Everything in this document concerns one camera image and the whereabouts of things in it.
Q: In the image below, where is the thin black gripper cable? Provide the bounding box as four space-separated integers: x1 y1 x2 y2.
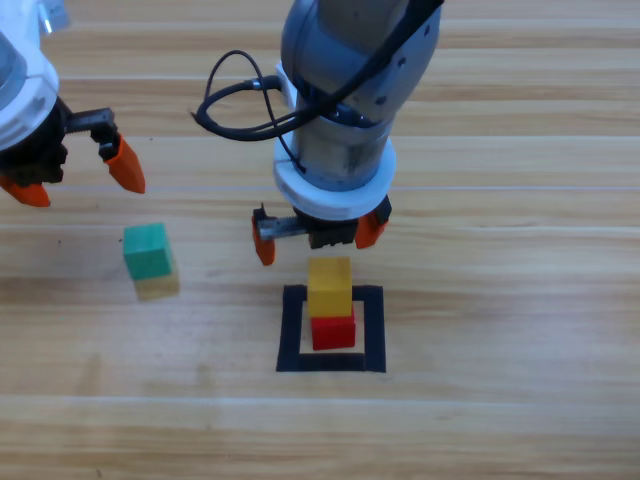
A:
197 49 307 175

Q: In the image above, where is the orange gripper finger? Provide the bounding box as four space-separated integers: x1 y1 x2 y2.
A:
251 227 277 267
353 212 390 250
0 174 52 209
97 130 147 195

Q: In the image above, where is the gripper white black body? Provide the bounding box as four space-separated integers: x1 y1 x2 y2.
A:
0 0 119 187
252 143 399 250

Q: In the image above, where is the yellow wooden cube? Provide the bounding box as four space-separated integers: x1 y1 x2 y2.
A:
307 256 354 319

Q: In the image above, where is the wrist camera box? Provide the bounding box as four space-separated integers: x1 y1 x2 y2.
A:
37 0 71 34

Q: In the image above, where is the black tape square outline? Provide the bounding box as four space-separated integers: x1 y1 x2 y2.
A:
275 284 387 374

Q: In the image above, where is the green wooden cube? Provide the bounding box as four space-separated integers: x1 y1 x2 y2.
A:
122 222 175 280

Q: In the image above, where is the red wooden cube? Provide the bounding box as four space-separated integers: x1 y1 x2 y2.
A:
309 305 357 351

